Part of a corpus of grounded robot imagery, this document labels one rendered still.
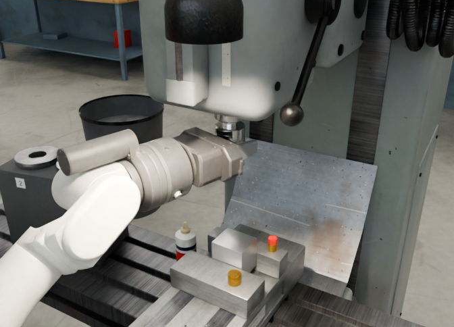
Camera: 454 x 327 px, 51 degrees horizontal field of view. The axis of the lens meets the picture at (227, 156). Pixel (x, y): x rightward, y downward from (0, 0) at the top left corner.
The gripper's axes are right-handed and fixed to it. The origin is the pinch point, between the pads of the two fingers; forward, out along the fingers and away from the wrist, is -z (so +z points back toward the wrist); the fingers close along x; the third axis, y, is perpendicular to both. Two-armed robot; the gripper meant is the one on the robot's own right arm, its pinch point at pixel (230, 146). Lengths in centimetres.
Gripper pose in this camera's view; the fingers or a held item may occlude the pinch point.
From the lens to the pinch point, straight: 74.7
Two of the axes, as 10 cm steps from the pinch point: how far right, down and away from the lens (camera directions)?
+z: -7.3, 2.8, -6.2
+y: -0.1, 9.1, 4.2
